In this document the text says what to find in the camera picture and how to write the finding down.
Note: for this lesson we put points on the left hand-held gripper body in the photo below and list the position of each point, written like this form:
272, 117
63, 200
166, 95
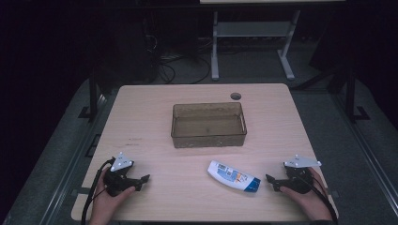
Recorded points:
118, 181

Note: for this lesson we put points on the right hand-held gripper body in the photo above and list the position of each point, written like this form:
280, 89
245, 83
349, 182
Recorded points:
297, 182

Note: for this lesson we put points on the white bottle with blue cap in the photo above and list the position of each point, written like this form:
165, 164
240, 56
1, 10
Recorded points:
230, 175

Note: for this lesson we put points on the translucent brown plastic container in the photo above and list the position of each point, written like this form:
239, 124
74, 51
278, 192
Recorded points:
208, 126

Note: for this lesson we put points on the person's right hand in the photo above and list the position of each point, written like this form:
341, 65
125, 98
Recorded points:
313, 203

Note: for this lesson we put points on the person's left hand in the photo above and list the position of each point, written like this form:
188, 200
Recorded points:
103, 206

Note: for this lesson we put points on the black metal stand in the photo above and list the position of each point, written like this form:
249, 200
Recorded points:
93, 93
351, 93

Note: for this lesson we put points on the metal floor rail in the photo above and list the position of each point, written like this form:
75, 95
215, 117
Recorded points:
75, 156
366, 150

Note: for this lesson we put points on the white metal table frame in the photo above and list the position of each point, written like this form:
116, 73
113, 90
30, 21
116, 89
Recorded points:
250, 29

